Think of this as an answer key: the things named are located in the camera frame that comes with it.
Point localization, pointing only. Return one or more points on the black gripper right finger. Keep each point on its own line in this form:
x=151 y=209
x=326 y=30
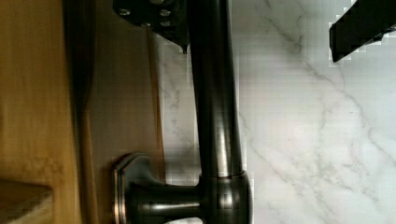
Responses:
x=366 y=22

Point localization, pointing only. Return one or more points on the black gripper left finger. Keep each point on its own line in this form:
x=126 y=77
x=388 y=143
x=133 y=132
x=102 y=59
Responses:
x=167 y=18

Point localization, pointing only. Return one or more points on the wooden drawer front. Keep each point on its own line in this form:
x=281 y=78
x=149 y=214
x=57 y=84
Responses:
x=78 y=93

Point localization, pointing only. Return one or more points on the dark bronze drawer handle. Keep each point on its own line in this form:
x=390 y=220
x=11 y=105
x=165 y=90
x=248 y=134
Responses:
x=222 y=195

